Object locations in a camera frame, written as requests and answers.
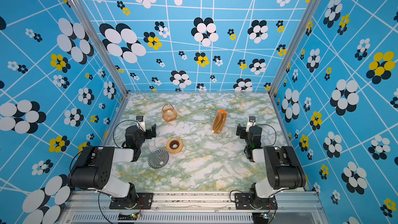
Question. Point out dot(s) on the left aluminium corner post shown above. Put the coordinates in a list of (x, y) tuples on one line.
[(84, 19)]

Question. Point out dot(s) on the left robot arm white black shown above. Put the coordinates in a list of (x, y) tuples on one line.
[(93, 170)]

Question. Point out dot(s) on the aluminium corner post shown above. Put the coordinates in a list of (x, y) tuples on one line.
[(84, 19), (295, 41)]

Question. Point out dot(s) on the aluminium front rail frame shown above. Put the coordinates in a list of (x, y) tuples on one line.
[(196, 207)]

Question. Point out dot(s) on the wooden ring dripper holder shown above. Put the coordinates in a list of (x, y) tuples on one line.
[(174, 145)]

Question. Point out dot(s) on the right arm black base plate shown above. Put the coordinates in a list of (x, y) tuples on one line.
[(246, 201)]

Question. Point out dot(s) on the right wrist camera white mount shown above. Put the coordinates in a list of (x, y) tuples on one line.
[(251, 122)]

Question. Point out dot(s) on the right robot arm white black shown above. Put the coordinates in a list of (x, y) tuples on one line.
[(283, 169)]

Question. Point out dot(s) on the small green circuit board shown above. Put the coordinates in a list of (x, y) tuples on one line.
[(126, 217)]

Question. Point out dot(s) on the right aluminium corner post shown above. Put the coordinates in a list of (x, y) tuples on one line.
[(295, 41)]

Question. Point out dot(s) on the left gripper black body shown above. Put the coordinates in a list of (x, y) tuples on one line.
[(151, 130)]

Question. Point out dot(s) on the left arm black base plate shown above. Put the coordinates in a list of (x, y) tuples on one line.
[(139, 201)]

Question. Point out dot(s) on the orange glass coffee carafe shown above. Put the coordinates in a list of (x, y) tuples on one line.
[(169, 113)]

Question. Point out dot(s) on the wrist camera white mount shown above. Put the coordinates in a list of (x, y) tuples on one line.
[(251, 122), (141, 122)]

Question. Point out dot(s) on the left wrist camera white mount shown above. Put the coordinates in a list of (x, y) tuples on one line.
[(141, 122)]

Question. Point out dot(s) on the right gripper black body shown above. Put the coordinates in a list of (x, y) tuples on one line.
[(241, 131)]

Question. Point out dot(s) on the grey ribbed glass dripper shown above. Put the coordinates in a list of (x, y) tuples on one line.
[(158, 158)]

